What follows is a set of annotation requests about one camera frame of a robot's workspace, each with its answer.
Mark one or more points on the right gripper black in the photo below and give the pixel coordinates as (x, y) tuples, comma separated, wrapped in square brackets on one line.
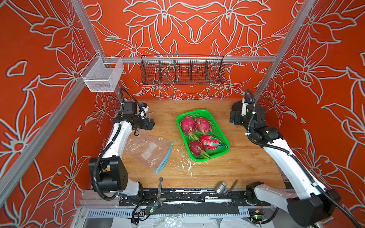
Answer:
[(236, 116)]

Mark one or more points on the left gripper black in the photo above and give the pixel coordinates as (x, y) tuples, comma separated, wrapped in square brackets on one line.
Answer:
[(144, 126)]

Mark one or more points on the pink dragon fruit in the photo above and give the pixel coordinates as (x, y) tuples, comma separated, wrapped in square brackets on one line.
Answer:
[(211, 143), (188, 126), (198, 150), (203, 125)]

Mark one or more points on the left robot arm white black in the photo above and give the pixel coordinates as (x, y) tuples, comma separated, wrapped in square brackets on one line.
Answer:
[(108, 174)]

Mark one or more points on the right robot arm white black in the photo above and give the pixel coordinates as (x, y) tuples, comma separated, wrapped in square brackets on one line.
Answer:
[(310, 201)]

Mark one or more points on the black oval foam pad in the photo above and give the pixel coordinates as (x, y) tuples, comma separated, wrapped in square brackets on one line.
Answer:
[(237, 106)]

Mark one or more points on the green plastic perforated basket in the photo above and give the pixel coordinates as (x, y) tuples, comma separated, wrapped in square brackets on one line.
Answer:
[(201, 135)]

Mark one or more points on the brass rod tool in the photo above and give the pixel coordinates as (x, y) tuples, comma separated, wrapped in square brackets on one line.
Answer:
[(233, 186)]

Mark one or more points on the grey metal wrench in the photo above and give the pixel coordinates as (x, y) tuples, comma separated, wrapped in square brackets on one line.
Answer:
[(159, 191)]

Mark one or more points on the silver metal cylinder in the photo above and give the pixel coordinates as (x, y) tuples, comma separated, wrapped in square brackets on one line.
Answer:
[(220, 188)]

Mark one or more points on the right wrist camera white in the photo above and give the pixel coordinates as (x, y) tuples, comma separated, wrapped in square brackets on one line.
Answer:
[(244, 107)]

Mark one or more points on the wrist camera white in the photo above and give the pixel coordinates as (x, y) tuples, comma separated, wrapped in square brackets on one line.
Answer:
[(244, 107), (144, 108)]

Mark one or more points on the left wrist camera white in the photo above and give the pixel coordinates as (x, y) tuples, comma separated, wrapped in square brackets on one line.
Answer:
[(144, 108)]

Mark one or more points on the black wire wall basket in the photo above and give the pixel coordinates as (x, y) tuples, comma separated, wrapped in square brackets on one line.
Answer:
[(175, 69)]

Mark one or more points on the white mesh wall basket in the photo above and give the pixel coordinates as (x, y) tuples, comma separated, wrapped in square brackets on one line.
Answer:
[(102, 74)]

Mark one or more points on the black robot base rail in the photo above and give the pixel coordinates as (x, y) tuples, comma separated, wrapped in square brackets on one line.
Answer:
[(208, 203)]

